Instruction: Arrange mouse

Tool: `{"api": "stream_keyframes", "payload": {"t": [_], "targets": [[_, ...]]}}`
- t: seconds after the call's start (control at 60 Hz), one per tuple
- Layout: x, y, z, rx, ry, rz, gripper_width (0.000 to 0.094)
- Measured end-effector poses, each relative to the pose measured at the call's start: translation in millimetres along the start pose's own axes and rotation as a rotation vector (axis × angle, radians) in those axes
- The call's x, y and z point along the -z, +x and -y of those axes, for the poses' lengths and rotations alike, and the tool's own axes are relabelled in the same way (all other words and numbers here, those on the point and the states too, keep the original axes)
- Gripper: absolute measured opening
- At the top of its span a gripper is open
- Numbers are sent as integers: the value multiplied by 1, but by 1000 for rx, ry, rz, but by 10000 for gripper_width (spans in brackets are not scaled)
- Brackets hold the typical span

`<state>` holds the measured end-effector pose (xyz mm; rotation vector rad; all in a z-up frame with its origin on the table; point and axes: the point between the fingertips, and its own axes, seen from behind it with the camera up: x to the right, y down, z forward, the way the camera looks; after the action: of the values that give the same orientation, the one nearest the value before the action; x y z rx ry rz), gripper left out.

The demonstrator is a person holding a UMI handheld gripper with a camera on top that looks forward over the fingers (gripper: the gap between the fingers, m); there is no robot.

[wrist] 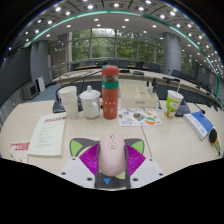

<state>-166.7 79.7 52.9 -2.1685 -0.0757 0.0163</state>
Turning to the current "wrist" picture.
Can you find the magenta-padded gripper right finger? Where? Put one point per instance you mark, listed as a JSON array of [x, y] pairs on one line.
[[146, 171]]

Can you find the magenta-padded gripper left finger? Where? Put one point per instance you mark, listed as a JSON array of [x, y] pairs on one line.
[[78, 171]]

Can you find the pink computer mouse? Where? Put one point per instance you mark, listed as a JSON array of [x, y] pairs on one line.
[[112, 156]]

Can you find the cat-face mouse pad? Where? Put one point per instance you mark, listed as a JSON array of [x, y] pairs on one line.
[[77, 146]]

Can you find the white sheet with red header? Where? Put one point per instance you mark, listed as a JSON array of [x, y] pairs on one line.
[[46, 133]]

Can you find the colourful sticker sheet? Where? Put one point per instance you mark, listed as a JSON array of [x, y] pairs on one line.
[[140, 118]]

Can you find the red and white booklet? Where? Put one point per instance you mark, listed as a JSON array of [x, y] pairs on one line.
[[20, 150]]

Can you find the white lidded ceramic mug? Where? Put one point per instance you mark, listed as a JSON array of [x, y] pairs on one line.
[[90, 105]]

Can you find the green printed paper cup with straw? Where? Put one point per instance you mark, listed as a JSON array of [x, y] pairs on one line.
[[171, 105]]

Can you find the blue and white book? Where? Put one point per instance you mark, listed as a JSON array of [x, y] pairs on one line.
[[201, 123]]

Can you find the beige cardboard box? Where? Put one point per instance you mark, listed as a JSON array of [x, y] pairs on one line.
[[136, 98]]

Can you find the black foam handheld microphone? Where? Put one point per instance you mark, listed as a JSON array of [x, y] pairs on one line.
[[213, 136]]

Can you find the red bottle with green band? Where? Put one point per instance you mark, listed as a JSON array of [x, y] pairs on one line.
[[110, 100]]

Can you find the dark office chairs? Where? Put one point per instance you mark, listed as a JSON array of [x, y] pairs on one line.
[[121, 63]]

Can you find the ceiling lights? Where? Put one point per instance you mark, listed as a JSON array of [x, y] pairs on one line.
[[116, 5]]

